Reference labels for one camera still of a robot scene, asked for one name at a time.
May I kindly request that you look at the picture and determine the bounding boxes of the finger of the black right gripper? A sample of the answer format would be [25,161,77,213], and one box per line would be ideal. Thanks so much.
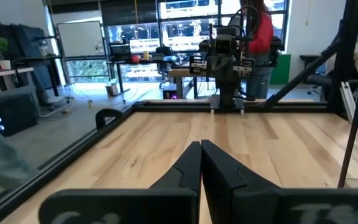
[212,57,227,90]
[226,57,239,90]

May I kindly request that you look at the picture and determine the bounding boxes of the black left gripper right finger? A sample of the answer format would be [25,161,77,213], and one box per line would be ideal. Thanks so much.
[201,139,358,224]

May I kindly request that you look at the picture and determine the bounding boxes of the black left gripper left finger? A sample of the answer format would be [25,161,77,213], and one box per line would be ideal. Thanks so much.
[39,141,203,224]

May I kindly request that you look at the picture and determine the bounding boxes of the wooden top desk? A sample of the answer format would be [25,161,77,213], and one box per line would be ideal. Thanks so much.
[167,67,219,100]

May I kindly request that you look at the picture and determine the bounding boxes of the black office chair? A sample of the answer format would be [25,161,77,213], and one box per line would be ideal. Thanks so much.
[155,45,177,90]
[305,73,358,105]

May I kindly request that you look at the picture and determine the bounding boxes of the large glass window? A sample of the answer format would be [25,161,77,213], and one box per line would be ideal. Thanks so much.
[104,0,289,84]

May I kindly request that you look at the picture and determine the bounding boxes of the computer case purple light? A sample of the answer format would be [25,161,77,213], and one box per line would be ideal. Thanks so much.
[162,89,179,101]

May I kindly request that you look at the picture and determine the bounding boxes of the green box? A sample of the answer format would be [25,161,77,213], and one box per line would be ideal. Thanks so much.
[270,54,292,85]

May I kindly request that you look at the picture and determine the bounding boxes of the person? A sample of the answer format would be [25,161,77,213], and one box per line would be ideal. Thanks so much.
[239,0,276,100]

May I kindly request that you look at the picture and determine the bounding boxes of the black laptop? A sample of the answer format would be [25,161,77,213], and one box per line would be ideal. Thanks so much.
[109,42,132,62]

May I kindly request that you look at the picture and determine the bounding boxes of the small box on floor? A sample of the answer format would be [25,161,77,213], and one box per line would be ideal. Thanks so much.
[105,83,120,98]

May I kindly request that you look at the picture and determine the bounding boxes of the silver aluminium extrusion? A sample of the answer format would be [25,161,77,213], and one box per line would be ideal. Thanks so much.
[339,81,358,127]

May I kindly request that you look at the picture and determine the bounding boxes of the whiteboard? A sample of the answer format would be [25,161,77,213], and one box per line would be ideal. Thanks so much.
[56,20,104,59]

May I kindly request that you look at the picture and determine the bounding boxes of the black computer tower blue lights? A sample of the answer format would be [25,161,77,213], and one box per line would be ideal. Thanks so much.
[0,92,40,138]

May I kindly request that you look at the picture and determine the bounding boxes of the dark panels stack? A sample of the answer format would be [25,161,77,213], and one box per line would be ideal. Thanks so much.
[0,21,58,96]

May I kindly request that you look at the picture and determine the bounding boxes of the white top desk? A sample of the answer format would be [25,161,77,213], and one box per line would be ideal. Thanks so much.
[0,66,36,94]

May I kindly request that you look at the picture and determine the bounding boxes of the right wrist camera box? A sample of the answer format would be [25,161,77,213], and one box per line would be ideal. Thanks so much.
[213,33,236,57]

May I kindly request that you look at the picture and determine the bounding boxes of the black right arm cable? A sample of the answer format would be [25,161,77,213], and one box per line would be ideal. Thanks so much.
[227,4,261,43]

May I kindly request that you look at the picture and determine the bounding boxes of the black frame desk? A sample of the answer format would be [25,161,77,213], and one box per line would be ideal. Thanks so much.
[106,58,180,96]

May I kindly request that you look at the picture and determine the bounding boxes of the black table edge handle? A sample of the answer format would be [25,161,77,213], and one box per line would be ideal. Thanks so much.
[95,108,124,131]

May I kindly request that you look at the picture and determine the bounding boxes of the black aluminium table frame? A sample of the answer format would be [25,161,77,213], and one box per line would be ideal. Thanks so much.
[0,0,358,224]

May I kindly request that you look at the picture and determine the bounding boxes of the floor cables bundle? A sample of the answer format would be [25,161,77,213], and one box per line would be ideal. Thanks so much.
[38,95,75,118]

